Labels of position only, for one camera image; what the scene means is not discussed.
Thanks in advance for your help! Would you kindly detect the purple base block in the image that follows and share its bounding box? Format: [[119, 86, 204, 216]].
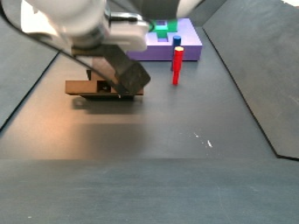
[[127, 18, 203, 61]]

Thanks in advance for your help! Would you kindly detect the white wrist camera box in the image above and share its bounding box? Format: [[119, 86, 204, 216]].
[[103, 12, 150, 52]]

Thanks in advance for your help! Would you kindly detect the brown T-shaped block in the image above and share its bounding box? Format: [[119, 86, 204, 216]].
[[64, 69, 146, 96]]

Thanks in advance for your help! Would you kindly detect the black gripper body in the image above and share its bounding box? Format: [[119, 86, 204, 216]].
[[71, 45, 151, 95]]

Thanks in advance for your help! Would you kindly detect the blue cylinder peg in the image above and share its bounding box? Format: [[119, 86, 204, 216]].
[[171, 35, 182, 71]]

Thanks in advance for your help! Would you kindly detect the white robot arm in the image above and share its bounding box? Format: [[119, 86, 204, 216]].
[[0, 0, 206, 96]]

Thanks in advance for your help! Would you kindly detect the green U-shaped block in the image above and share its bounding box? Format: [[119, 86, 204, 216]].
[[150, 19, 178, 39]]

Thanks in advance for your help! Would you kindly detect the red cylinder peg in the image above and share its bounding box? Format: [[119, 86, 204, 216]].
[[172, 46, 184, 85]]

